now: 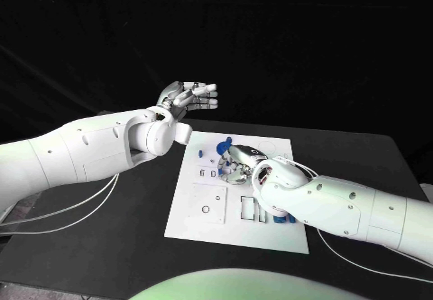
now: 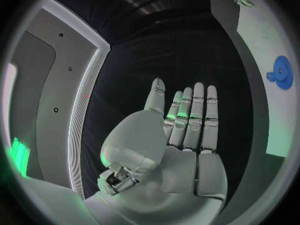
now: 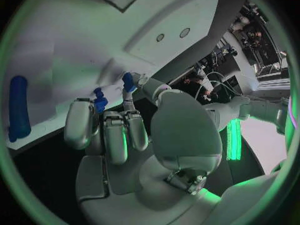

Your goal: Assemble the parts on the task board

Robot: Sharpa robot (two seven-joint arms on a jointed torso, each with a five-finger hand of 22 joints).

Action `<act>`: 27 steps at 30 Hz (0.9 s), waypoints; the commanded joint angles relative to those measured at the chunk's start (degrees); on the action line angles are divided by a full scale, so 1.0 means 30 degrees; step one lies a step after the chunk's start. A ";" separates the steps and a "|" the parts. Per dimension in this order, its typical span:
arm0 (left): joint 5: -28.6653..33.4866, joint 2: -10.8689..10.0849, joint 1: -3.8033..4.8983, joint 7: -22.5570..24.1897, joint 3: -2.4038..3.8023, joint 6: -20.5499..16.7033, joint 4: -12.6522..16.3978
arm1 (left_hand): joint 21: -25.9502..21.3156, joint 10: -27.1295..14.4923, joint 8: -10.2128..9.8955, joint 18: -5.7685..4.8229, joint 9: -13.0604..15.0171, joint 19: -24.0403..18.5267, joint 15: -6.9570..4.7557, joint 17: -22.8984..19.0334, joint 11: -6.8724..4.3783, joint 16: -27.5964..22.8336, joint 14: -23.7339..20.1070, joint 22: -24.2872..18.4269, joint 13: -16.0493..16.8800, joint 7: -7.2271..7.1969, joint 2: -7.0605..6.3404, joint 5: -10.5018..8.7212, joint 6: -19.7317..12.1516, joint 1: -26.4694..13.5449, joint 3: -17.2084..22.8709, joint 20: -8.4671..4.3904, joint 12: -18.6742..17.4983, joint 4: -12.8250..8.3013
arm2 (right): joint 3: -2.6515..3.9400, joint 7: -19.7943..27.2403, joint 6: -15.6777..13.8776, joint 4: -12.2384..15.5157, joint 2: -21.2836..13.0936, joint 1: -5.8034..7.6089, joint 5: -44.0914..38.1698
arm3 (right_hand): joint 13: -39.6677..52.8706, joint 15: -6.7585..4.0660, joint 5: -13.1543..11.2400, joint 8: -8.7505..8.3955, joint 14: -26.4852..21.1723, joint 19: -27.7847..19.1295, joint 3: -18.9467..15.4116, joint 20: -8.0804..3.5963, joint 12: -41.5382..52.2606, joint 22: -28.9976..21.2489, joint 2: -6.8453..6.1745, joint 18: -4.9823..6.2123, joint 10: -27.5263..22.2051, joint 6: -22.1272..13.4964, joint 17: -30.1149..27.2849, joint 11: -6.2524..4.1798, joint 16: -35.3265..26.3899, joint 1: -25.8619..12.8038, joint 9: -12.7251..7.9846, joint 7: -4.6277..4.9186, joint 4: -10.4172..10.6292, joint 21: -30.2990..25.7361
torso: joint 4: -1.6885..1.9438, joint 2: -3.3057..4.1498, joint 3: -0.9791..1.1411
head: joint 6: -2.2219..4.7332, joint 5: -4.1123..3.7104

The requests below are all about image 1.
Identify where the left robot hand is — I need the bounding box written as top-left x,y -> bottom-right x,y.
155,81 -> 220,119

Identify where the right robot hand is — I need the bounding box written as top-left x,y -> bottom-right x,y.
217,144 -> 270,186

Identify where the white task board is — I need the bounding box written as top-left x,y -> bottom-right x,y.
164,131 -> 311,254

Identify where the blue gear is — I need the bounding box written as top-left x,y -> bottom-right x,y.
215,141 -> 233,156

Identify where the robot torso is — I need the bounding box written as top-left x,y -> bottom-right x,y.
127,268 -> 373,300

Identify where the white cable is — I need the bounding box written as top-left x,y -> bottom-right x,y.
317,228 -> 433,282
0,174 -> 119,226
279,155 -> 319,181
0,173 -> 122,236

